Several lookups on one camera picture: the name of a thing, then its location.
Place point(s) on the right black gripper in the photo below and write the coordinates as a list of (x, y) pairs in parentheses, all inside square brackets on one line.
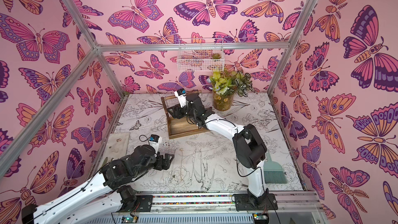
[(181, 110)]

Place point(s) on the green brush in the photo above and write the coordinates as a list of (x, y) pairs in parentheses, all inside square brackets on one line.
[(273, 172)]

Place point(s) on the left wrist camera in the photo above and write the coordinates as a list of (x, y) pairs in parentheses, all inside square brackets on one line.
[(155, 141)]

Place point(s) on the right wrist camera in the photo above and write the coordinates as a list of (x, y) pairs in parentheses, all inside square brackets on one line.
[(181, 96)]

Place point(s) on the wooden jewelry display stand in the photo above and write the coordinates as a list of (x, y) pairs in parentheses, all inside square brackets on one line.
[(191, 125)]

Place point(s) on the glass vase with plants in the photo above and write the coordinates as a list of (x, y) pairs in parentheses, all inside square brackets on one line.
[(225, 85)]

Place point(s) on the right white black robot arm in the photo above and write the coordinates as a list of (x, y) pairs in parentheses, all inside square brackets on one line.
[(250, 150)]

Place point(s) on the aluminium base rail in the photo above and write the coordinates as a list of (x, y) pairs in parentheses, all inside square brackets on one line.
[(285, 207)]

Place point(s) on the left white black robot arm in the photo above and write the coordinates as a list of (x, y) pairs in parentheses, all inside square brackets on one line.
[(108, 191)]

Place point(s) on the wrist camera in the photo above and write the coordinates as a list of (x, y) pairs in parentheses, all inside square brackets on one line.
[(155, 141), (181, 96)]

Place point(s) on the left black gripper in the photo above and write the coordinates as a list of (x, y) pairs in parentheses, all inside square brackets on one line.
[(161, 166)]

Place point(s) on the white wire wall basket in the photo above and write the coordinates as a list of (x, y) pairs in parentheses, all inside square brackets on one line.
[(201, 54)]

